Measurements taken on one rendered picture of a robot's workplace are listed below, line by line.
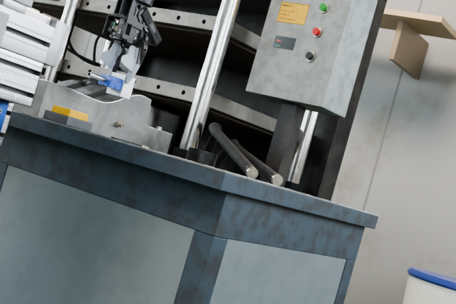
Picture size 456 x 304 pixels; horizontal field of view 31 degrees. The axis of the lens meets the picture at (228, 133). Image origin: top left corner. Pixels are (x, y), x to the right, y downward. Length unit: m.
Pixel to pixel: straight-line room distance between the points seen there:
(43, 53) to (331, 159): 1.87
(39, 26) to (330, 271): 0.92
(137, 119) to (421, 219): 2.81
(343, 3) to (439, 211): 2.35
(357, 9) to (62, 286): 1.32
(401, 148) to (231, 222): 3.32
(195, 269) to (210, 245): 0.06
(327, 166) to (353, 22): 0.84
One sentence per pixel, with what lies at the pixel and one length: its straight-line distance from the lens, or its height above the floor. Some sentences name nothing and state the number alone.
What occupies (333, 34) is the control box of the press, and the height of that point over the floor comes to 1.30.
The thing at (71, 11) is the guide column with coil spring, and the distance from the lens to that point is 3.23.
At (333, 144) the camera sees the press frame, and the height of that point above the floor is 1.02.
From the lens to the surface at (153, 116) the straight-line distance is 3.13.
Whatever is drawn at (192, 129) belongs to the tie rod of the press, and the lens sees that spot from 2.67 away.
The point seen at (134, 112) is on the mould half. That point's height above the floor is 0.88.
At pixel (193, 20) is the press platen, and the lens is 2.87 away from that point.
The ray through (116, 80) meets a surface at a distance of 2.03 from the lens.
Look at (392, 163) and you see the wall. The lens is 4.91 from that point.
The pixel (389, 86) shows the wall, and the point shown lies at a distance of 5.01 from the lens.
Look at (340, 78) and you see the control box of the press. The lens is 2.64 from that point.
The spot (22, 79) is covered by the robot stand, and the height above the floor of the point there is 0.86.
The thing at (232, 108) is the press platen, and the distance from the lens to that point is 2.89.
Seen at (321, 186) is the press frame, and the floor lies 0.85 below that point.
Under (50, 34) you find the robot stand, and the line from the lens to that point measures 1.68.
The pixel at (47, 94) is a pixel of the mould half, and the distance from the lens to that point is 2.04.
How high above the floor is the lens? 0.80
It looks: 3 degrees up
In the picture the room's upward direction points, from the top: 16 degrees clockwise
